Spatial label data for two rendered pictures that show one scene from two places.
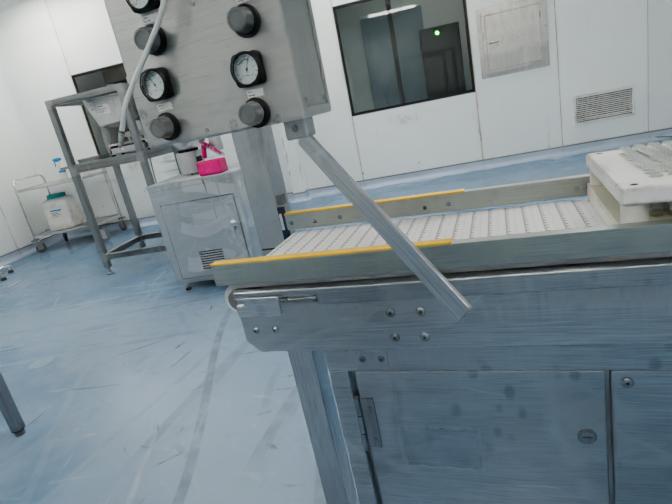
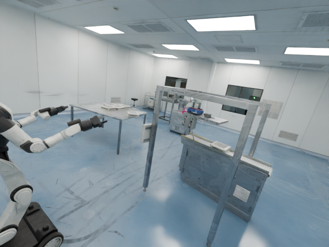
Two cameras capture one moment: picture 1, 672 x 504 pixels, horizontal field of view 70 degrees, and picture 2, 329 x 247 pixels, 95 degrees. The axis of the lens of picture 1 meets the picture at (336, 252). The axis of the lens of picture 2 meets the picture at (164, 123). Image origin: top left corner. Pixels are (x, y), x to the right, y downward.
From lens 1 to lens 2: 1.93 m
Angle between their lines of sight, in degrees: 17
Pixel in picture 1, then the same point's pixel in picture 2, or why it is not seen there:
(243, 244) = (183, 128)
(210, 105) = (186, 124)
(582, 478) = (201, 165)
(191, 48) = (187, 121)
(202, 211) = (179, 119)
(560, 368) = (202, 155)
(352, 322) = (189, 144)
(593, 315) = (204, 151)
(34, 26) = (164, 63)
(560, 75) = (278, 123)
